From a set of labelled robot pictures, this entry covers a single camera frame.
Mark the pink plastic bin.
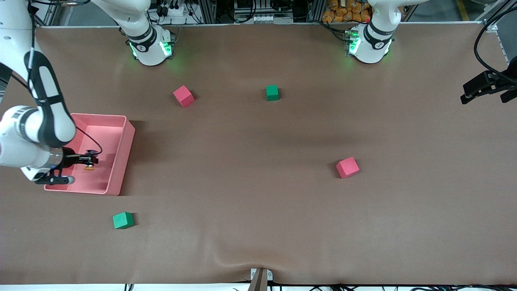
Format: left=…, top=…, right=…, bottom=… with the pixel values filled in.
left=44, top=113, right=136, bottom=196

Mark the pink foam cube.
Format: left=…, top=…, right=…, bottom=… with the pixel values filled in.
left=173, top=85, right=195, bottom=108
left=336, top=156, right=360, bottom=179

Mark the orange parts heap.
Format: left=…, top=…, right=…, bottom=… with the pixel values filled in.
left=322, top=0, right=372, bottom=23

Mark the white power strip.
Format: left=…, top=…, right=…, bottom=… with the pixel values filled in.
left=160, top=3, right=191, bottom=17

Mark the brown table mat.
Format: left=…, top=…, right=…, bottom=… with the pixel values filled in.
left=0, top=22, right=517, bottom=285

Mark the aluminium equipment rack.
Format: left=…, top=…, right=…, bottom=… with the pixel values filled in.
left=198, top=0, right=324, bottom=24

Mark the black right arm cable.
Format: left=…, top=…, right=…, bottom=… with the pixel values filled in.
left=24, top=0, right=103, bottom=156

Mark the aluminium frame post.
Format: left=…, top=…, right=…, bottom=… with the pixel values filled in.
left=34, top=0, right=61, bottom=28
left=481, top=0, right=517, bottom=33

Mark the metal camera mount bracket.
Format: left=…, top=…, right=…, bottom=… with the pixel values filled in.
left=250, top=268, right=273, bottom=291

